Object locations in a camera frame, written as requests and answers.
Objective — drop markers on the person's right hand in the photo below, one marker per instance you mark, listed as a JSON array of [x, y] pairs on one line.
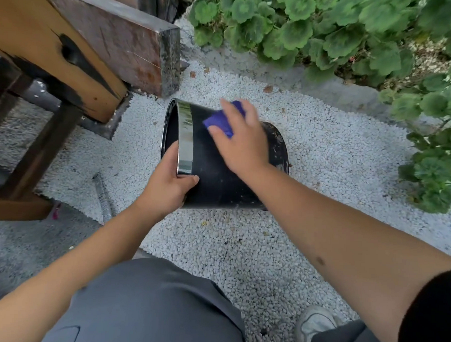
[[243, 146]]

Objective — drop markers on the person's left hand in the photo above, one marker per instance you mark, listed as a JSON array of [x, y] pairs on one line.
[[163, 189]]

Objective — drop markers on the person's left thumb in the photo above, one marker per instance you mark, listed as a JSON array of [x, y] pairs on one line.
[[187, 181]]

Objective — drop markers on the person's right fingers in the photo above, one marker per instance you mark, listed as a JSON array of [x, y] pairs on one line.
[[231, 120]]

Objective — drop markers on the blue cleaning cloth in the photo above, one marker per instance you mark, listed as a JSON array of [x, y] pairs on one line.
[[223, 119]]

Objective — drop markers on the black bin with chrome rim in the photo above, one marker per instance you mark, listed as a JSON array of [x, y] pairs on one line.
[[218, 169]]

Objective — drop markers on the person's left forearm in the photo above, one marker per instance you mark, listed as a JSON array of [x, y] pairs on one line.
[[74, 270]]

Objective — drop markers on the person's right forearm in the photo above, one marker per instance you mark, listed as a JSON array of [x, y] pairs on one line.
[[342, 242]]

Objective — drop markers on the dark wooden beam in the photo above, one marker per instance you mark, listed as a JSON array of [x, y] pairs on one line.
[[132, 39]]

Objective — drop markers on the person's grey trousers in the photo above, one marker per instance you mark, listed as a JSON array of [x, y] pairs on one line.
[[149, 308]]

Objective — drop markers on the green leafy plant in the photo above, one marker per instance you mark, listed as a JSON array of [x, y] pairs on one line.
[[354, 42]]

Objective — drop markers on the wooden bench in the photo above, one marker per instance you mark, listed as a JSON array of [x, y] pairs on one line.
[[48, 71]]

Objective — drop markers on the person's white shoe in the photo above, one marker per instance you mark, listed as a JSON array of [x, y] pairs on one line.
[[314, 323]]

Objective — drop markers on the person's black sleeve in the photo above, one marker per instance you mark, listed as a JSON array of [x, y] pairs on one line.
[[435, 309]]

